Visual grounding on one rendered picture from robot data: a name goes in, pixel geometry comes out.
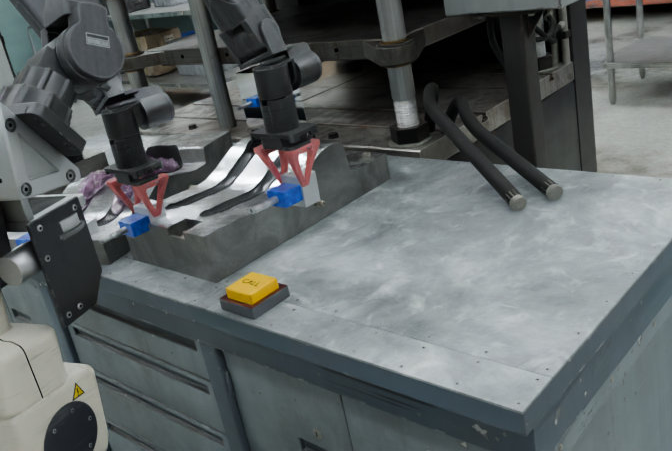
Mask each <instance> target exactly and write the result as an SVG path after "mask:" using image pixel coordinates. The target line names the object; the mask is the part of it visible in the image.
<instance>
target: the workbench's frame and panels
mask: <svg viewBox="0 0 672 451"><path fill-rule="evenodd" d="M1 292H2V296H3V300H4V304H5V308H6V312H7V316H8V320H9V323H25V324H43V325H48V326H50V327H52V328H53V329H54V330H55V332H56V334H57V339H58V343H59V347H60V351H61V356H62V360H63V362H67V363H79V364H87V365H90V366H91V367H92V368H93V370H94V372H95V376H96V381H97V385H98V390H99V394H100V398H101V403H102V407H103V412H104V416H105V421H106V425H107V429H108V436H109V441H108V448H107V451H672V241H671V242H670V243H669V244H668V246H667V247H666V248H665V249H664V250H663V251H662V253H661V254H660V255H659V256H658V257H657V258H656V260H655V261H654V262H653V263H652V264H651V265H650V267H649V268H648V269H647V270H646V271H645V272H644V274H643V275H642V276H641V277H640V278H639V279H638V281H637V282H636V283H635V284H634V285H633V286H632V288H631V289H630V290H629V291H628V292H627V293H626V295H625V296H624V297H623V298H622V299H621V300H620V302H619V303H618V304H617V305H616V306H615V307H614V309H613V310H612V311H611V312H610V313H609V314H608V316H607V317H606V318H605V319H604V320H603V321H602V323H601V324H600V325H599V326H598V327H597V328H596V330H595V331H594V332H593V333H592V334H591V335H590V337H589V338H588V339H587V340H586V341H585V342H584V344H583V345H582V346H581V347H580V348H579V349H578V351H577V352H576V353H575V354H574V355H573V356H572V358H571V359H570V360H569V361H568V362H567V363H566V365H565V366H564V367H563V368H562V369H561V370H560V372H559V373H558V374H557V375H556V376H555V377H554V379H553V380H552V381H551V382H550V383H549V384H548V386H547V387H546V388H545V389H544V390H543V391H542V393H541V394H540V395H539V396H538V397H537V398H536V400H535V401H534V402H533V403H532V404H531V405H530V407H529V408H528V409H527V410H526V411H525V412H524V414H519V413H516V412H513V411H510V410H507V409H504V408H501V407H498V406H495V405H492V404H489V403H486V402H483V401H480V400H476V399H473V398H470V397H467V396H464V395H461V394H458V393H455V392H452V391H449V390H446V389H443V388H440V387H437V386H434V385H431V384H428V383H425V382H422V381H418V380H415V379H412V378H409V377H406V376H403V375H400V374H397V373H394V372H391V371H388V370H385V369H382V368H379V367H376V366H373V365H370V364H367V363H363V362H360V361H357V360H354V359H351V358H348V357H345V356H342V355H339V354H336V353H333V352H330V351H327V350H324V349H321V348H318V347H315V346H312V345H308V344H305V343H302V342H299V341H296V340H293V339H290V338H287V337H284V336H281V335H278V334H275V333H272V332H269V331H266V330H263V329H260V328H257V327H253V326H250V325H247V324H244V323H241V322H238V321H235V320H232V319H229V318H226V317H223V316H220V315H217V314H214V313H211V312H208V311H205V310H202V309H198V308H195V307H192V306H189V305H186V304H183V303H180V302H177V301H174V300H171V299H168V298H165V297H162V296H159V295H156V294H153V293H150V292H147V291H144V290H140V289H137V288H134V287H131V286H128V285H125V284H122V283H119V282H116V281H113V280H110V279H107V278H104V277H101V279H100V285H99V291H98V297H97V303H96V304H95V305H94V306H93V307H92V308H90V309H89V310H88V311H87V312H85V313H84V314H83V315H82V316H80V317H79V318H78V319H77V320H75V321H74V322H73V323H71V324H70V325H69V326H68V327H66V328H63V327H62V324H61V321H60V319H59V316H58V313H57V310H56V308H55V305H54V302H53V299H52V297H51V294H50V291H49V288H48V286H47V283H46V280H45V277H44V275H43V272H42V270H41V271H40V272H38V273H37V274H35V275H34V276H32V277H31V278H29V279H28V280H26V281H25V282H23V283H22V284H20V285H19V286H11V285H9V284H8V285H6V286H5V287H3V288H2V289H1Z"/></svg>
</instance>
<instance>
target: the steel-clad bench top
mask: <svg viewBox="0 0 672 451"><path fill-rule="evenodd" d="M386 156H387V161H388V167H389V173H390V179H389V180H388V181H386V182H384V183H383V184H381V185H379V186H378V187H376V188H374V189H373V190H371V191H369V192H368V193H366V194H364V195H363V196H361V197H359V198H358V199H356V200H354V201H353V202H351V203H349V204H348V205H346V206H344V207H343V208H341V209H339V210H338V211H336V212H334V213H333V214H331V215H329V216H328V217H326V218H324V219H323V220H321V221H319V222H318V223H316V224H314V225H313V226H311V227H309V228H308V229H306V230H304V231H303V232H301V233H299V234H298V235H296V236H294V237H293V238H291V239H289V240H288V241H286V242H284V243H283V244H281V245H279V246H278V247H276V248H274V249H273V250H271V251H269V252H268V253H266V254H264V255H263V256H261V257H259V258H258V259H256V260H254V261H253V262H251V263H249V264H248V265H246V266H244V267H243V268H241V269H239V270H238V271H236V272H234V273H233V274H231V275H229V276H228V277H226V278H224V279H223V280H221V281H219V282H218V283H214V282H211V281H207V280H204V279H200V278H196V277H193V276H189V275H186V274H182V273H179V272H175V271H172V270H168V269H165V268H161V267H158V266H154V265H151V264H147V263H143V262H140V261H136V260H134V259H133V257H132V253H131V250H130V251H129V252H127V253H126V254H125V255H123V256H122V257H120V258H119V259H118V260H116V261H115V262H113V263H112V264H111V265H101V268H102V273H101V277H104V278H107V279H110V280H113V281H116V282H119V283H122V284H125V285H128V286H131V287H134V288H137V289H140V290H144V291H147V292H150V293H153V294H156V295H159V296H162V297H165V298H168V299H171V300H174V301H177V302H180V303H183V304H186V305H189V306H192V307H195V308H198V309H202V310H205V311H208V312H211V313H214V314H217V315H220V316H223V317H226V318H229V319H232V320H235V321H238V322H241V323H244V324H247V325H250V326H253V327H257V328H260V329H263V330H266V331H269V332H272V333H275V334H278V335H281V336H284V337H287V338H290V339H293V340H296V341H299V342H302V343H305V344H308V345H312V346H315V347H318V348H321V349H324V350H327V351H330V352H333V353H336V354H339V355H342V356H345V357H348V358H351V359H354V360H357V361H360V362H363V363H367V364H370V365H373V366H376V367H379V368H382V369H385V370H388V371H391V372H394V373H397V374H400V375H403V376H406V377H409V378H412V379H415V380H418V381H422V382H425V383H428V384H431V385H434V386H437V387H440V388H443V389H446V390H449V391H452V392H455V393H458V394H461V395H464V396H467V397H470V398H473V399H476V400H480V401H483V402H486V403H489V404H492V405H495V406H498V407H501V408H504V409H507V410H510V411H513V412H516V413H519V414H524V412H525V411H526V410H527V409H528V408H529V407H530V405H531V404H532V403H533V402H534V401H535V400H536V398H537V397H538V396H539V395H540V394H541V393H542V391H543V390H544V389H545V388H546V387H547V386H548V384H549V383H550V382H551V381H552V380H553V379H554V377H555V376H556V375H557V374H558V373H559V372H560V370H561V369H562V368H563V367H564V366H565V365H566V363H567V362H568V361H569V360H570V359H571V358H572V356H573V355H574V354H575V353H576V352H577V351H578V349H579V348H580V347H581V346H582V345H583V344H584V342H585V341H586V340H587V339H588V338H589V337H590V335H591V334H592V333H593V332H594V331H595V330H596V328H597V327H598V326H599V325H600V324H601V323H602V321H603V320H604V319H605V318H606V317H607V316H608V314H609V313H610V312H611V311H612V310H613V309H614V307H615V306H616V305H617V304H618V303H619V302H620V300H621V299H622V298H623V297H624V296H625V295H626V293H627V292H628V291H629V290H630V289H631V288H632V286H633V285H634V284H635V283H636V282H637V281H638V279H639V278H640V277H641V276H642V275H643V274H644V272H645V271H646V270H647V269H648V268H649V267H650V265H651V264H652V263H653V262H654V261H655V260H656V258H657V257H658V256H659V255H660V254H661V253H662V251H663V250H664V249H665V248H666V247H667V246H668V244H669V243H670V242H671V241H672V178H659V177H647V176H635V175H622V174H610V173H598V172H586V171H573V170H561V169H549V168H537V169H539V170H540V171H541V172H543V173H544V174H545V175H546V176H548V177H549V178H550V179H552V180H553V181H554V182H555V183H557V184H558V185H559V186H560V187H562V189H563V195H562V196H561V198H560V199H558V200H555V201H552V200H550V199H549V198H548V197H546V196H545V195H544V194H543V193H542V192H540V191H539V190H538V189H537V188H535V187H534V186H533V185H532V184H531V183H529V182H528V181H527V180H526V179H524V178H523V177H522V176H521V175H520V174H518V173H517V172H516V171H515V170H514V169H512V168H511V167H510V166H509V165H500V164H493V165H494V166H495V167H496V168H497V169H498V170H499V171H500V172H501V173H502V174H503V175H504V176H505V177H506V178H507V179H508V181H509V182H510V183H511V184H512V185H513V186H514V187H515V188H516V189H517V190H518V191H519V192H520V193H521V194H522V195H523V196H524V198H525V199H526V200H527V205H526V207H525V208H524V209H523V210H520V211H514V210H513V209H512V208H511V207H510V206H509V205H508V204H507V203H506V202H505V200H504V199H503V198H502V197H501V196H500V195H499V194H498V193H497V191H496V190H495V189H494V188H493V187H492V186H491V185H490V184H489V183H488V181H487V180H486V179H485V178H484V177H483V176H482V175H481V174H480V173H479V171H478V170H477V169H476V168H475V167H474V166H473V165H472V164H471V163H470V162H463V161H451V160H438V159H426V158H414V157H401V156H389V155H386ZM251 272H255V273H259V274H263V275H267V276H271V277H275V278H277V282H278V283H281V284H285V285H287V286H288V289H289V293H290V296H289V297H288V298H286V299H285V300H283V301H282V302H280V303H279V304H278V305H276V306H275V307H273V308H272V309H270V310H269V311H267V312H266V313H264V314H263V315H261V316H260V317H258V318H257V319H255V320H254V319H250V318H247V317H244V316H241V315H238V314H235V313H232V312H228V311H225V310H222V308H221V304H220V301H219V299H220V298H221V297H223V296H224V295H226V294H227V292H226V288H227V287H228V286H230V285H231V284H233V283H235V282H236V281H238V280H240V279H241V278H243V277H244V276H246V275H248V274H249V273H251Z"/></svg>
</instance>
